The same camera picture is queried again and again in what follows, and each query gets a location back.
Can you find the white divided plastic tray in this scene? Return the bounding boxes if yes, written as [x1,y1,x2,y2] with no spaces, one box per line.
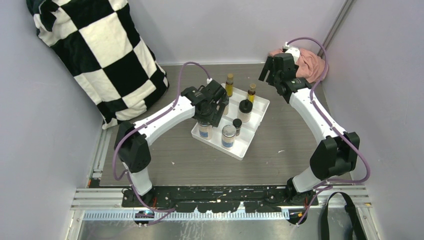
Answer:
[191,87,270,161]

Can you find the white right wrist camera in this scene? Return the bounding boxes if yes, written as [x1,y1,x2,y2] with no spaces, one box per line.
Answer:
[282,42,301,64]

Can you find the black-lid knob grinder jar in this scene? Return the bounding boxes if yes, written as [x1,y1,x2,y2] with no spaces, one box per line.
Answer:
[237,99,253,123]

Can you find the taped black-lid grinder jar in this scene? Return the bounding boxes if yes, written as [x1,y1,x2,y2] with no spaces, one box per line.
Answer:
[223,100,230,116]

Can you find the aluminium frame rail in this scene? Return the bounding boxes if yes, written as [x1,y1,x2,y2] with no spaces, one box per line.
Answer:
[67,125,378,240]

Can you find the small black-cap spice bottle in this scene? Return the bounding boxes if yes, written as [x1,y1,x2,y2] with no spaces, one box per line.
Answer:
[232,118,243,136]

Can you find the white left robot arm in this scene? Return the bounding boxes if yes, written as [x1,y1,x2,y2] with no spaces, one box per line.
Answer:
[114,79,229,207]

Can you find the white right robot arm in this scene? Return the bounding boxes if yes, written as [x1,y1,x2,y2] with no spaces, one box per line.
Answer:
[258,52,360,205]

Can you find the black white checkered blanket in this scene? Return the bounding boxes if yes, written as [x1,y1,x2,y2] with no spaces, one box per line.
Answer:
[26,0,169,129]

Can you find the yellow-label sauce bottle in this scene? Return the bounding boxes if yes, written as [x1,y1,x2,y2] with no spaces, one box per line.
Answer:
[246,83,257,104]

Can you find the blue-label silver-top shaker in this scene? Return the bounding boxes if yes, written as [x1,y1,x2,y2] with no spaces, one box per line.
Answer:
[197,122,213,140]

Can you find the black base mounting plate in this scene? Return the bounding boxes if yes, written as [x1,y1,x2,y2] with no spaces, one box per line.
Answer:
[121,185,317,214]

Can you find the pink cloth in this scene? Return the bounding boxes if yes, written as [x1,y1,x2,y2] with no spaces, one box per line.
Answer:
[268,48,328,84]

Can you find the black strap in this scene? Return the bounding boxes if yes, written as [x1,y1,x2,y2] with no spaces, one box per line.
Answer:
[319,192,368,240]

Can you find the gold-cap yellow sauce bottle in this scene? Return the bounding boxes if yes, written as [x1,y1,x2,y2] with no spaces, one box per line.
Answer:
[225,73,234,98]

